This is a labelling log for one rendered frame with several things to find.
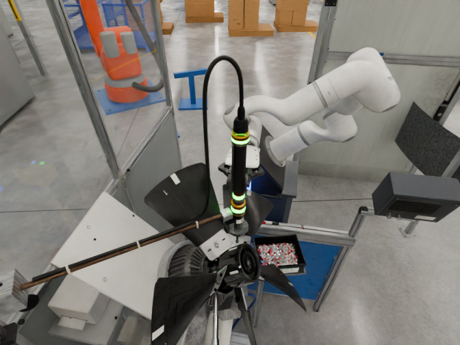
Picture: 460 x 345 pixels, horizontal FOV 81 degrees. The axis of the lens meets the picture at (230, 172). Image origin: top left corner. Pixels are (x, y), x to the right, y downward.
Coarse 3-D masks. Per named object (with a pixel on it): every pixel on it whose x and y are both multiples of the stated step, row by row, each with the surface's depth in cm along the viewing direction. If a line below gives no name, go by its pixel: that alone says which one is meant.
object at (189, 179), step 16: (192, 176) 85; (160, 192) 80; (176, 192) 82; (192, 192) 84; (160, 208) 80; (176, 208) 82; (192, 208) 83; (208, 208) 84; (176, 224) 82; (208, 224) 84; (192, 240) 83
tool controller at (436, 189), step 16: (400, 176) 109; (416, 176) 109; (432, 176) 109; (384, 192) 113; (400, 192) 105; (416, 192) 105; (432, 192) 104; (448, 192) 104; (384, 208) 114; (400, 208) 112; (416, 208) 110; (432, 208) 108; (448, 208) 106
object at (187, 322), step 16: (160, 288) 57; (176, 288) 60; (192, 288) 65; (208, 288) 72; (160, 304) 57; (176, 304) 61; (192, 304) 66; (160, 320) 57; (176, 320) 62; (160, 336) 58; (176, 336) 64
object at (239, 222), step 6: (240, 108) 60; (240, 114) 61; (234, 120) 62; (240, 120) 61; (246, 120) 62; (234, 126) 63; (240, 126) 62; (246, 126) 62; (240, 132) 63; (246, 132) 63; (234, 216) 83; (240, 216) 82; (234, 222) 85; (240, 222) 84; (234, 228) 87; (240, 228) 87
